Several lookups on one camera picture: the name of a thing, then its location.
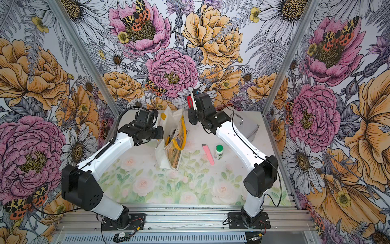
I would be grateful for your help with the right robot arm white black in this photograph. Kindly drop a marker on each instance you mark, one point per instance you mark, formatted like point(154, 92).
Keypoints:
point(262, 169)

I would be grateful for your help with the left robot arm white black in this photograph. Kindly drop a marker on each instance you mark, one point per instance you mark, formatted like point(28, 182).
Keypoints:
point(80, 183)

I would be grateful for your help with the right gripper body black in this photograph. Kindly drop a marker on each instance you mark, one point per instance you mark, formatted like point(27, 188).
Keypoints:
point(195, 116)

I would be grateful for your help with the pink utility knife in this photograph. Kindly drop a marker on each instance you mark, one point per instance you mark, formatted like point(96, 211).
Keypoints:
point(208, 154)

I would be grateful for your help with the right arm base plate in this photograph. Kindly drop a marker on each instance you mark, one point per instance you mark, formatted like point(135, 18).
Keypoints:
point(240, 220)

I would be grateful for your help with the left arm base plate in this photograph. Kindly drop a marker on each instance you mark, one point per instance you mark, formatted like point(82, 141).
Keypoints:
point(134, 221)

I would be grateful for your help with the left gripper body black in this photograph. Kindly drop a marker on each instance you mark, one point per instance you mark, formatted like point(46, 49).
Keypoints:
point(154, 133)

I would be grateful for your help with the silver aluminium case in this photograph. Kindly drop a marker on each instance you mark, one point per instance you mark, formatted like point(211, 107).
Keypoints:
point(245, 125)

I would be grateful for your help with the red utility knife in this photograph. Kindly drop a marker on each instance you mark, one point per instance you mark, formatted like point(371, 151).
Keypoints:
point(190, 102)

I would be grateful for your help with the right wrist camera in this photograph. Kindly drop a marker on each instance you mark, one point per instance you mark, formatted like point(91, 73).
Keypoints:
point(193, 94)

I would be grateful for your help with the white bottle green cap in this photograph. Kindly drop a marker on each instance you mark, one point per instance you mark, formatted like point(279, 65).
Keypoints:
point(218, 152)

